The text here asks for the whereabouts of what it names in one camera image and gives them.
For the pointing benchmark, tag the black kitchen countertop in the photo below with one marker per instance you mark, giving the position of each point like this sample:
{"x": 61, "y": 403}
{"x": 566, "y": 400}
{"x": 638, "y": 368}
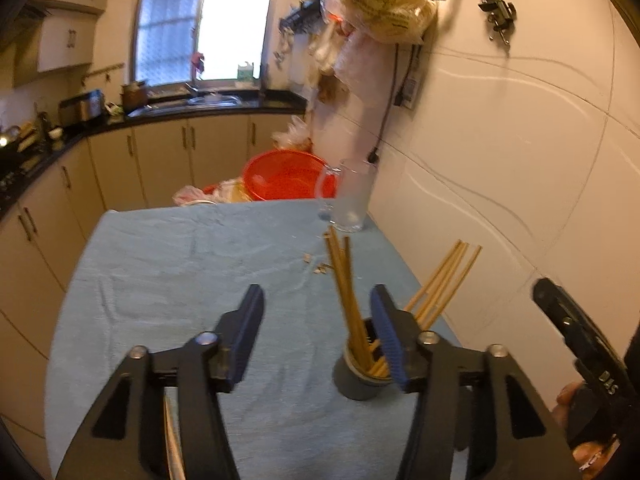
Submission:
{"x": 200, "y": 110}

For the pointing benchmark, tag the green bottle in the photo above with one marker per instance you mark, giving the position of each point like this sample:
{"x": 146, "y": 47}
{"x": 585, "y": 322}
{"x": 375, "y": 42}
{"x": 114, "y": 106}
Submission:
{"x": 245, "y": 71}

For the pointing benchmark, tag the silver countertop appliance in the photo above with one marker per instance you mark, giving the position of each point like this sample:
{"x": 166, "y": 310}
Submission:
{"x": 82, "y": 107}

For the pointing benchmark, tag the person's right hand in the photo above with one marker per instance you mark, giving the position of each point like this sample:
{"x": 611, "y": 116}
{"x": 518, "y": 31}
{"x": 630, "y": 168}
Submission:
{"x": 567, "y": 402}

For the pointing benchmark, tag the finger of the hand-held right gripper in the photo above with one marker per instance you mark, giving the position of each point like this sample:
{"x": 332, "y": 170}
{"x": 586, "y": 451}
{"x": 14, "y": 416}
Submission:
{"x": 575, "y": 330}

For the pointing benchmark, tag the small wood scraps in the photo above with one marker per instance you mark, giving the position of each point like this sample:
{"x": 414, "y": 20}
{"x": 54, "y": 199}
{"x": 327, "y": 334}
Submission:
{"x": 317, "y": 267}

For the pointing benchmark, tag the red plastic colander basket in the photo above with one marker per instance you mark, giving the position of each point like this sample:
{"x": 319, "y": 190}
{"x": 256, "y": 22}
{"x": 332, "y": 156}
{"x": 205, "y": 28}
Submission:
{"x": 285, "y": 175}

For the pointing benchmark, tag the dark cookware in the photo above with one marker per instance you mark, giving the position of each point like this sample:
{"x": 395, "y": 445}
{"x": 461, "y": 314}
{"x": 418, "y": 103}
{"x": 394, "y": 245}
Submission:
{"x": 25, "y": 140}

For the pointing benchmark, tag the wall utensil rack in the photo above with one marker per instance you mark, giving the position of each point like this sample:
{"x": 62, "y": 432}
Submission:
{"x": 302, "y": 12}

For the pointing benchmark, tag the beige kitchen base cabinets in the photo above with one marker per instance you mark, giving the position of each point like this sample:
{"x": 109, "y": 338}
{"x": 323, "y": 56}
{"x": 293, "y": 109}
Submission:
{"x": 160, "y": 160}

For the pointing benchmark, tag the brown wooden box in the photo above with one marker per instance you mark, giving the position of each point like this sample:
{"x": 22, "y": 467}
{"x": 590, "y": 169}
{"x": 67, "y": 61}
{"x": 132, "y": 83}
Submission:
{"x": 134, "y": 96}

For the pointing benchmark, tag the kitchen window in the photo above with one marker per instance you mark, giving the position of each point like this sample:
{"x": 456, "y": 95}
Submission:
{"x": 200, "y": 20}

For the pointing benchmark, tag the bunch of wooden chopsticks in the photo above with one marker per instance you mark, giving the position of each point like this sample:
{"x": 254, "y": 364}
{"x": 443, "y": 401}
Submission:
{"x": 345, "y": 290}

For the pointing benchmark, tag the plastic bag with yellow contents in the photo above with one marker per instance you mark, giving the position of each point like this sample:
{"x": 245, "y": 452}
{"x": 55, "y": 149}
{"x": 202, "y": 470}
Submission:
{"x": 390, "y": 5}

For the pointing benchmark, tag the beige wall cabinets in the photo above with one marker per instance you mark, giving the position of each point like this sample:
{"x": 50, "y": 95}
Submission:
{"x": 65, "y": 35}

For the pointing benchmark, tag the light blue tablecloth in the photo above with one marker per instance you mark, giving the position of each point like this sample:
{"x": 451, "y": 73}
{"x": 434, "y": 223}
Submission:
{"x": 175, "y": 270}

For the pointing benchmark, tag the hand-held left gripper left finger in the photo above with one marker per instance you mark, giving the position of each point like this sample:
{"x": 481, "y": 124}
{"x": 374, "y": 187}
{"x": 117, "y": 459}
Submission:
{"x": 247, "y": 330}

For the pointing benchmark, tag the steel kitchen sink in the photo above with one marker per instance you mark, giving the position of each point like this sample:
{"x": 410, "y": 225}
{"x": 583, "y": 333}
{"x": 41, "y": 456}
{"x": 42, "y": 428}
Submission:
{"x": 200, "y": 102}

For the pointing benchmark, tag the white and red plastic bags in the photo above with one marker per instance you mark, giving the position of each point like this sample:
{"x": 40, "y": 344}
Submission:
{"x": 215, "y": 192}

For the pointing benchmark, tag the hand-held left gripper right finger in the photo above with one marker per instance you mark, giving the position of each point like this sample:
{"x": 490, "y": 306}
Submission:
{"x": 387, "y": 330}

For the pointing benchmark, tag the metal faucet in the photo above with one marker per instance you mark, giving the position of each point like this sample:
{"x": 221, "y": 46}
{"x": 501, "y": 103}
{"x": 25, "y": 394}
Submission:
{"x": 192, "y": 89}

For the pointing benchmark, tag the crumpled plastic bag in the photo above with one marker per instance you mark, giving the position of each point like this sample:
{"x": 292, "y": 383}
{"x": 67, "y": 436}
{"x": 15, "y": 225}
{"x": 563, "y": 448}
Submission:
{"x": 292, "y": 135}

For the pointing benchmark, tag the wall power socket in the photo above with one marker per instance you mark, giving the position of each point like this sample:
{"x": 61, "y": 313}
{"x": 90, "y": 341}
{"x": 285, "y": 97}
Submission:
{"x": 406, "y": 92}

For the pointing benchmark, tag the grey perforated chopstick holder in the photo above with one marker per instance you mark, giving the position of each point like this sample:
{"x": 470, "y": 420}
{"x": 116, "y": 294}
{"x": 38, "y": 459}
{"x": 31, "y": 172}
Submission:
{"x": 355, "y": 385}

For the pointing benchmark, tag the clear glass mug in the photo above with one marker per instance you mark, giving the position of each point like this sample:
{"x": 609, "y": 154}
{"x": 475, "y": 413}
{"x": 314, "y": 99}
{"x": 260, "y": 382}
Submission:
{"x": 352, "y": 195}

